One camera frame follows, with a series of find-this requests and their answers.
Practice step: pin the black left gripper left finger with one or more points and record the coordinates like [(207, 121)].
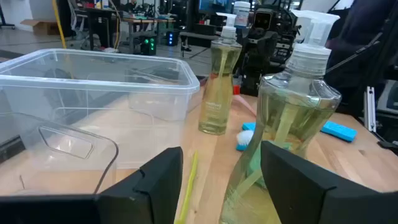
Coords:
[(93, 208)]

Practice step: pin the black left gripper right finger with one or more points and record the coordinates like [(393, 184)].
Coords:
[(326, 205)]

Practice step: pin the clear pump soap bottle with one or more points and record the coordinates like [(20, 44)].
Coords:
[(292, 109), (217, 93)]

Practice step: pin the blue dish brush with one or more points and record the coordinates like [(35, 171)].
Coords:
[(245, 138)]

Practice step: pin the yellow-green dish brush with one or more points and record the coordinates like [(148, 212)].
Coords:
[(191, 180)]

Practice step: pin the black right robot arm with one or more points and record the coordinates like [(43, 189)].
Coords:
[(287, 37)]

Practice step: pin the white wipes canister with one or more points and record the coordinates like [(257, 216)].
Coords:
[(242, 14)]

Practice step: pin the black desktop box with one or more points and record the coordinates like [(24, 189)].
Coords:
[(205, 29)]

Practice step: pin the grey desk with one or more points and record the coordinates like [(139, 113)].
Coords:
[(199, 39)]

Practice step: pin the computer monitor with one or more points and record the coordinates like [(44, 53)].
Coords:
[(214, 6)]

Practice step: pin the computer tower blue lights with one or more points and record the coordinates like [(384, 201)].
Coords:
[(172, 38)]

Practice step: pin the person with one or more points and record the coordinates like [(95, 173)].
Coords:
[(363, 31)]

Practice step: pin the silver aluminium extrusion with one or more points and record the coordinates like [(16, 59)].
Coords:
[(370, 109)]

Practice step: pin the computer tower green lights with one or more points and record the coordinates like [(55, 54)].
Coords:
[(148, 45)]

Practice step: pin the wooden workbench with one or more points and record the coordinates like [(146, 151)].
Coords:
[(146, 20)]

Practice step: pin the translucent plastic tub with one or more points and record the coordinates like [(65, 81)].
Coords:
[(93, 84)]

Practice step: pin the white power strip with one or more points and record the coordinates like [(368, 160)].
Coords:
[(110, 50)]

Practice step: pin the black standing fan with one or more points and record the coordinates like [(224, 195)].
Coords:
[(59, 25)]

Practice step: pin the cardboard box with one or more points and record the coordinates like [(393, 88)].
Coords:
[(40, 27)]

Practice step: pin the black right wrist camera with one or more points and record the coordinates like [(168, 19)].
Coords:
[(263, 19)]

